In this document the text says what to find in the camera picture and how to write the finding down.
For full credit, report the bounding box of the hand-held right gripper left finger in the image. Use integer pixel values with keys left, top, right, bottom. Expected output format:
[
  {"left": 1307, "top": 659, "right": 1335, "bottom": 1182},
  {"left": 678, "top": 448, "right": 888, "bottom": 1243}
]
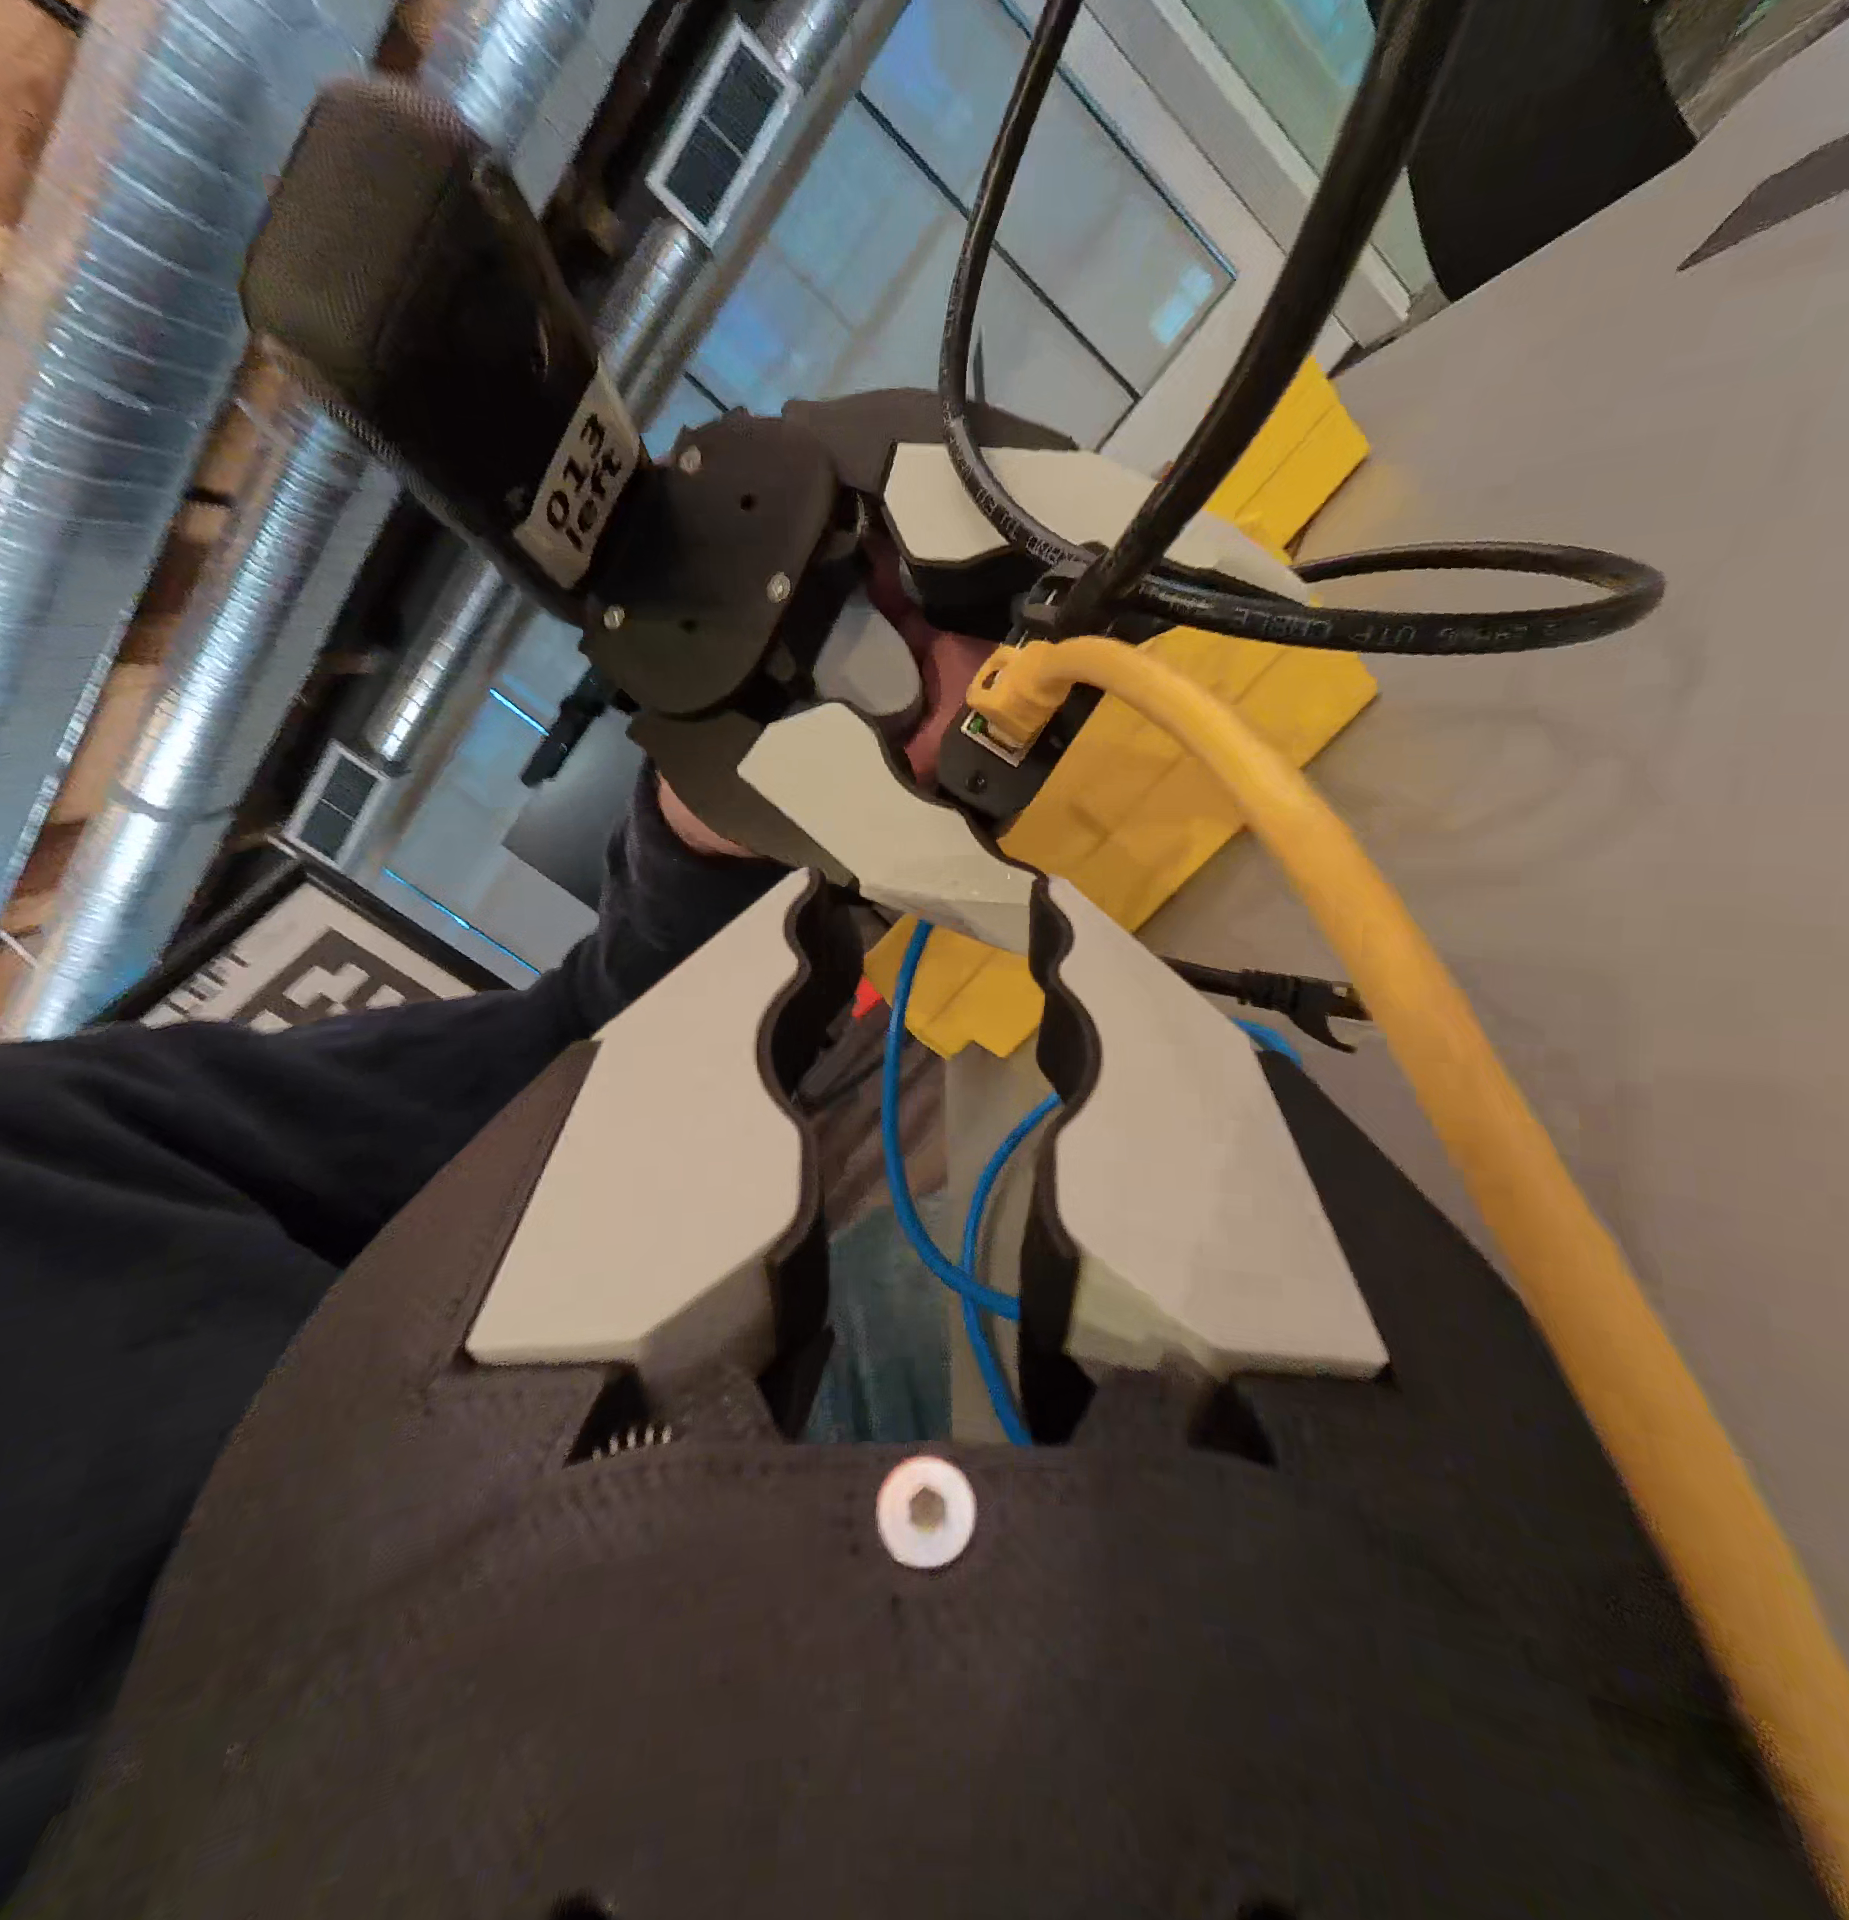
[{"left": 462, "top": 867, "right": 838, "bottom": 1427}]

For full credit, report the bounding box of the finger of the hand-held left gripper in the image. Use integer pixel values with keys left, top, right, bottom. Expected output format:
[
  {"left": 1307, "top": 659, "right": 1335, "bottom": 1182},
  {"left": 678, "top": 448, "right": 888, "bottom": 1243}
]
[
  {"left": 732, "top": 703, "right": 1050, "bottom": 965},
  {"left": 875, "top": 437, "right": 1311, "bottom": 606}
]

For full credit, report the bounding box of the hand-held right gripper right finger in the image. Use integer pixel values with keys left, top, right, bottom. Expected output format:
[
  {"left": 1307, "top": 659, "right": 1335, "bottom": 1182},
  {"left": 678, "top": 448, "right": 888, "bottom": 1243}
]
[{"left": 1017, "top": 873, "right": 1394, "bottom": 1404}]

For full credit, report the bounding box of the black network switch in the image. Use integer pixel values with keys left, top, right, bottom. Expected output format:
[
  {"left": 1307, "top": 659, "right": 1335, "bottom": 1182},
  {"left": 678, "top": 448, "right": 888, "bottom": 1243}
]
[{"left": 935, "top": 591, "right": 1113, "bottom": 824}]

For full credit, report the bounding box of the blue ethernet cable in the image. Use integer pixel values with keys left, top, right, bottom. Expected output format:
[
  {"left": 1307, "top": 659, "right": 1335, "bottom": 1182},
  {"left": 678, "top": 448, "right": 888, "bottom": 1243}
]
[{"left": 878, "top": 917, "right": 1311, "bottom": 1448}]

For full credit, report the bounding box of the yellow ethernet cable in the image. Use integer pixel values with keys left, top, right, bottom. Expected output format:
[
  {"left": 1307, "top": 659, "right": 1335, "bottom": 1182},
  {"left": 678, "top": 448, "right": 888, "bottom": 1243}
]
[{"left": 961, "top": 633, "right": 1849, "bottom": 1920}]

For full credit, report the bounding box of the yellow divided plastic bin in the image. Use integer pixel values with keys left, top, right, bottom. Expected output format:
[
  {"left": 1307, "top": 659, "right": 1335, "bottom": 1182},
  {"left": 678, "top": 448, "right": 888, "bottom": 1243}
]
[{"left": 861, "top": 599, "right": 1380, "bottom": 1059}]

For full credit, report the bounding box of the black ethernet cable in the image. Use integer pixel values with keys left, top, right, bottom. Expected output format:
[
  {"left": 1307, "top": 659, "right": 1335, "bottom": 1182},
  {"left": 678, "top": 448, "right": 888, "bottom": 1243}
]
[{"left": 935, "top": 0, "right": 1668, "bottom": 1054}]

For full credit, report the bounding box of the person's left forearm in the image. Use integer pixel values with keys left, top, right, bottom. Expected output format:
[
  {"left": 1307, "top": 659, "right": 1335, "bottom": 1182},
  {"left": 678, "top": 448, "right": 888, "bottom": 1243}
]
[{"left": 460, "top": 758, "right": 811, "bottom": 1080}]

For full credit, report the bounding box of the person's left hand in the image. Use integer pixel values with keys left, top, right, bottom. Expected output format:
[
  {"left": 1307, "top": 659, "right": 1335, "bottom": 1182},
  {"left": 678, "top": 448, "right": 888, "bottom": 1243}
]
[{"left": 897, "top": 627, "right": 1003, "bottom": 797}]

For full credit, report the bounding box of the black white marker sign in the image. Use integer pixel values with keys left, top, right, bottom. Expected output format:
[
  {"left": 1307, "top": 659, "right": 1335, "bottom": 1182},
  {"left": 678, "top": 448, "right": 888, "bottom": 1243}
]
[{"left": 141, "top": 873, "right": 493, "bottom": 1040}]

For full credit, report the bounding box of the white vent grille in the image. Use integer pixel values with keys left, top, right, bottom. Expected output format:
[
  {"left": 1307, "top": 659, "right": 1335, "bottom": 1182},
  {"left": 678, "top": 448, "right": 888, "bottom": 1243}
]
[
  {"left": 644, "top": 18, "right": 805, "bottom": 249},
  {"left": 283, "top": 741, "right": 404, "bottom": 871}
]

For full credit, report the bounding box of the black office chair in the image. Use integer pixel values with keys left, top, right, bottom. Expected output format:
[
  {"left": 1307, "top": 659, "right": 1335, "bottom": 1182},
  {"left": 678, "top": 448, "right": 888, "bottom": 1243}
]
[{"left": 1406, "top": 0, "right": 1703, "bottom": 305}]

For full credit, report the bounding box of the silver ventilation duct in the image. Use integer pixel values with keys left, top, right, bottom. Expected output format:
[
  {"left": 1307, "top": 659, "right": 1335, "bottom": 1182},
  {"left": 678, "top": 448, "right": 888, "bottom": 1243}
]
[
  {"left": 0, "top": 0, "right": 416, "bottom": 978},
  {"left": 31, "top": 0, "right": 927, "bottom": 1044}
]

